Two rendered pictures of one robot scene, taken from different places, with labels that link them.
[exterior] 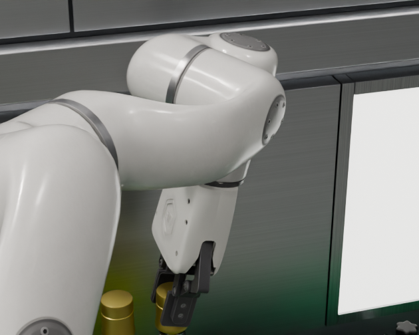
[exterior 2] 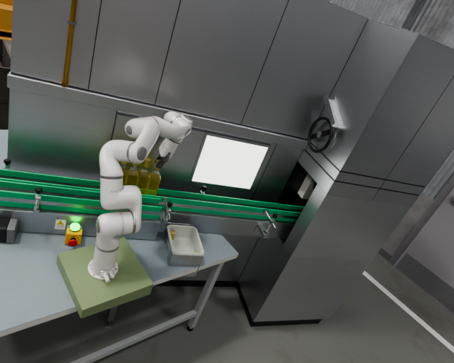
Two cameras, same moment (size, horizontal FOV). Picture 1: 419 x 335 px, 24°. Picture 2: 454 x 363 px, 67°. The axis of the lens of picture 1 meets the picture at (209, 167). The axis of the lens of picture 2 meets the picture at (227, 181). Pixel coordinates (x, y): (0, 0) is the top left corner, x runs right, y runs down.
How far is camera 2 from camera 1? 0.80 m
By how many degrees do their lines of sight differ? 10
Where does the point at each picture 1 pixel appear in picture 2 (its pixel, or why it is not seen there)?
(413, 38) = (222, 127)
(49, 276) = (145, 141)
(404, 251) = (209, 171)
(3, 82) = (138, 109)
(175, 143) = (169, 130)
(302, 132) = (194, 139)
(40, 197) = (148, 130)
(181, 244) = (164, 151)
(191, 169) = (171, 135)
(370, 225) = (203, 163)
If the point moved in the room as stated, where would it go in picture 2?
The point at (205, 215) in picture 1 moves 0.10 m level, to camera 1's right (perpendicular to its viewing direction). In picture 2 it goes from (170, 147) to (189, 153)
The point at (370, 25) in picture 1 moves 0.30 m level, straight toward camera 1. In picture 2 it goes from (214, 122) to (202, 140)
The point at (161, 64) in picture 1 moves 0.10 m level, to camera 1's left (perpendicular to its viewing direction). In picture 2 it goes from (171, 116) to (149, 109)
